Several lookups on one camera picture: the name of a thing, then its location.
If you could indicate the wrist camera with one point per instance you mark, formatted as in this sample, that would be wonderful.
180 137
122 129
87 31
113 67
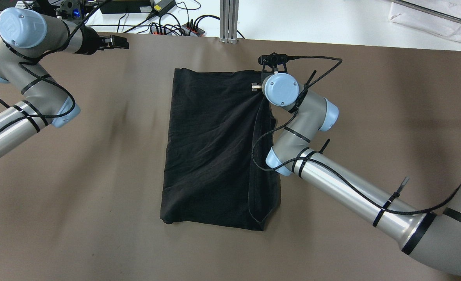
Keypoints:
71 10
271 62

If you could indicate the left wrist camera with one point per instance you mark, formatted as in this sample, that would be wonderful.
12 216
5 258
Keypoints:
71 10

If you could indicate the orange grey usb hub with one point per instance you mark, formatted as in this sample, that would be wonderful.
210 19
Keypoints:
170 30
190 29

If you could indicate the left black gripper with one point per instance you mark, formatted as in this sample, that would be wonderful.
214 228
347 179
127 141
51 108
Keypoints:
91 42

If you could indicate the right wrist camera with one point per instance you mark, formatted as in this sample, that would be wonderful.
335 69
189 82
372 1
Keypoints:
271 62

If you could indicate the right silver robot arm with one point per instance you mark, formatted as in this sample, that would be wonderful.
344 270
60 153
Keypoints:
433 240

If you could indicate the black power adapter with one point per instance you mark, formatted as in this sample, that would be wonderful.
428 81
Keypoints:
163 6

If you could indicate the aluminium frame post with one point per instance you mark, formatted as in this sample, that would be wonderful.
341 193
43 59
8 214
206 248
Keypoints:
228 21

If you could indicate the black graphic t-shirt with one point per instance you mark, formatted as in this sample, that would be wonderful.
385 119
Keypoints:
218 141

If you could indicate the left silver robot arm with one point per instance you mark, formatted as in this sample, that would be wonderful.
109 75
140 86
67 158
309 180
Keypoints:
26 37

